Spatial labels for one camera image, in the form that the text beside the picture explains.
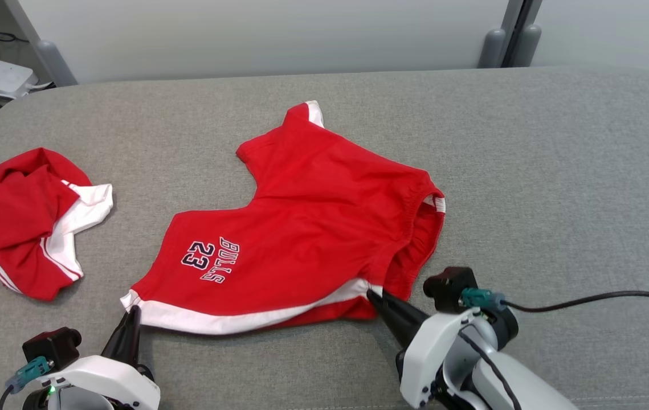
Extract teal left camera connector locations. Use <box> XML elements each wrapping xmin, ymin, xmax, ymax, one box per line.
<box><xmin>5</xmin><ymin>356</ymin><xmax>52</xmax><ymax>395</ymax></box>

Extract grey partition post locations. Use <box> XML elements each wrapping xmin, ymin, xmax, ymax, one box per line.
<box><xmin>5</xmin><ymin>0</ymin><xmax>77</xmax><ymax>87</ymax></box>
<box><xmin>478</xmin><ymin>0</ymin><xmax>530</xmax><ymax>68</ymax></box>
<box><xmin>509</xmin><ymin>0</ymin><xmax>558</xmax><ymax>68</ymax></box>

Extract red white-trimmed jersey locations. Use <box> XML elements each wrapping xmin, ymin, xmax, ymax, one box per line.
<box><xmin>0</xmin><ymin>147</ymin><xmax>114</xmax><ymax>301</ymax></box>

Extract black right camera cable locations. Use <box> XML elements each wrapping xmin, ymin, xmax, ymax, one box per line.
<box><xmin>501</xmin><ymin>290</ymin><xmax>649</xmax><ymax>315</ymax></box>

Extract red Bulls 23 shorts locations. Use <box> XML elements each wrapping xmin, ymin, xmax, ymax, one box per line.
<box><xmin>120</xmin><ymin>101</ymin><xmax>446</xmax><ymax>335</ymax></box>

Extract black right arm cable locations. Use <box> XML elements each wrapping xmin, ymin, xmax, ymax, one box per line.
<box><xmin>458</xmin><ymin>330</ymin><xmax>524</xmax><ymax>410</ymax></box>

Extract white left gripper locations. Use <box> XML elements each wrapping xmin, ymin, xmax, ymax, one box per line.
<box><xmin>22</xmin><ymin>306</ymin><xmax>161</xmax><ymax>410</ymax></box>

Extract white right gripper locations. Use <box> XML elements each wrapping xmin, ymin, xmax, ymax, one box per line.
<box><xmin>367</xmin><ymin>288</ymin><xmax>519</xmax><ymax>409</ymax></box>

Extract teal camera connector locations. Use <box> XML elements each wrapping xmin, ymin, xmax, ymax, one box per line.
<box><xmin>5</xmin><ymin>356</ymin><xmax>52</xmax><ymax>395</ymax></box>
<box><xmin>461</xmin><ymin>288</ymin><xmax>507</xmax><ymax>313</ymax></box>

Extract teal right camera connector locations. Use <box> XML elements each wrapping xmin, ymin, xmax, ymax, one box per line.
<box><xmin>461</xmin><ymin>288</ymin><xmax>507</xmax><ymax>313</ymax></box>

